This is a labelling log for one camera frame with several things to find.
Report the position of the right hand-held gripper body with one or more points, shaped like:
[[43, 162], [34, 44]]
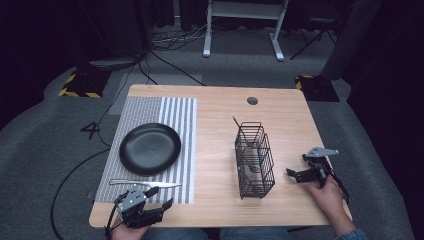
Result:
[[320, 166]]

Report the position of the grey slanted post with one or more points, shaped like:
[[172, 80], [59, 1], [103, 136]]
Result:
[[350, 40]]

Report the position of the person's right hand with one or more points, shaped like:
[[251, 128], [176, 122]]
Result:
[[330, 196]]

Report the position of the white desk frame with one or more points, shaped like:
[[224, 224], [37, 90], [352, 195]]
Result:
[[245, 10]]

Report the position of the dark round table grommet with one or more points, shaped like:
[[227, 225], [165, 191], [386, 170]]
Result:
[[252, 100]]

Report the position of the grey striped placemat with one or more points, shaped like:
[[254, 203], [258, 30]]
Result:
[[146, 110]]

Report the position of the thin black stick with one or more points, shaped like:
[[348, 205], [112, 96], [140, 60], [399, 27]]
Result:
[[236, 121]]

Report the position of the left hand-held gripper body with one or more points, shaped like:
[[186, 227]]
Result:
[[133, 208]]

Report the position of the black tripod stand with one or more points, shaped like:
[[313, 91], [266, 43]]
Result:
[[313, 38]]

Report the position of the silver table knife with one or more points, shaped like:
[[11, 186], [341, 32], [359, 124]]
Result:
[[143, 183]]

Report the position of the tan item in basket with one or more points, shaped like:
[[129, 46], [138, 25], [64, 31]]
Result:
[[251, 166]]

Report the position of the black round plate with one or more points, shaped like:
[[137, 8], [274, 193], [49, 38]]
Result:
[[150, 148]]

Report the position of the person's left hand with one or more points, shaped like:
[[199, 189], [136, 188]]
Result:
[[128, 234]]

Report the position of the black yellow striped base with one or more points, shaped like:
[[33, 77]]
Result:
[[316, 88], [85, 85]]

